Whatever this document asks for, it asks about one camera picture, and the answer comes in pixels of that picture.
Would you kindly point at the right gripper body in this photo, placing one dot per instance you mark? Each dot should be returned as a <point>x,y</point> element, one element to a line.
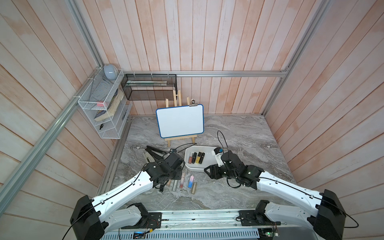
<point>220,172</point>

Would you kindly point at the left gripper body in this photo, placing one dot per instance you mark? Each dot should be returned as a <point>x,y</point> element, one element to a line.
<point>175,174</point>

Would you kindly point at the pink frosted lipstick tube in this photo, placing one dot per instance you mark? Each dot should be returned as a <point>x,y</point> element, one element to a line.
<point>182,181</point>

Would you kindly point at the silver lipstick tube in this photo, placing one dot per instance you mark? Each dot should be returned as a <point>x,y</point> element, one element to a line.
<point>175,185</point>

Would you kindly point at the black lipstick gold band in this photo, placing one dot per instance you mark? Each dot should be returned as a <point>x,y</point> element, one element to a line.
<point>201,158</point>

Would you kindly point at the gold black square lipstick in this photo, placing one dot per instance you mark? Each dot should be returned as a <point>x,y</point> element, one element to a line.
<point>198,157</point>

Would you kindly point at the white storage box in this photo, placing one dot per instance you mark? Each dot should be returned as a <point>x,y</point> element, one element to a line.
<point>209,159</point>

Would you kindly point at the black lipstick tube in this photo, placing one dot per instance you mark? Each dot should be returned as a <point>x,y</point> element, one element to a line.
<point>194,157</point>

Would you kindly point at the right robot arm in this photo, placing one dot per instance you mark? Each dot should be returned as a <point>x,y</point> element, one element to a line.
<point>321,212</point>

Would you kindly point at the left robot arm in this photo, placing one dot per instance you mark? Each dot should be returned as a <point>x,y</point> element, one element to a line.
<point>93,217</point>

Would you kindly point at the pink blue lipstick tube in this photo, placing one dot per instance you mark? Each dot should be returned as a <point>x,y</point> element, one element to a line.
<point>191,181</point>

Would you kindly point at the gold lipstick tube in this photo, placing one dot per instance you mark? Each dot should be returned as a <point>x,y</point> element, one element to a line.
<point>194,187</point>

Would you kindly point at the blue framed whiteboard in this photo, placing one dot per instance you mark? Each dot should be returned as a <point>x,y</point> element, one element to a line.
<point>180,121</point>

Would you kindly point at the metal binder clip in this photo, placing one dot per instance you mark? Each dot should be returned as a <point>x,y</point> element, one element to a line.
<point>193,103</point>

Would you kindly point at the black mesh basket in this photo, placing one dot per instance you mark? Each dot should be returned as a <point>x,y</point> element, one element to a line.
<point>149,87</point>

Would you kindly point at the pink item on shelf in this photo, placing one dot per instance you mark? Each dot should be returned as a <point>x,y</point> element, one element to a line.
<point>101,104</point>

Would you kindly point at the grey round speaker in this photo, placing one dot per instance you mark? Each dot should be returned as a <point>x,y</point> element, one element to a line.
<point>111,72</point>

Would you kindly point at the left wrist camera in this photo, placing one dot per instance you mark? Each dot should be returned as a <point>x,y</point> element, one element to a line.
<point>174,160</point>

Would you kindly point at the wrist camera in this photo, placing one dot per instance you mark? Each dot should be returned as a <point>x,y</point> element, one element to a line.
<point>217,153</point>
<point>174,160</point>

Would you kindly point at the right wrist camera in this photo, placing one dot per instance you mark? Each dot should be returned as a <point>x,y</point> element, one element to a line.
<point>217,153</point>

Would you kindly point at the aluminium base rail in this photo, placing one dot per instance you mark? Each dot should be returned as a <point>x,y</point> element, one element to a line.
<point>211,225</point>

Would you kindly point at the white wire shelf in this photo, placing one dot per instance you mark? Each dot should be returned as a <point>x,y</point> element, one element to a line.
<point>100,89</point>

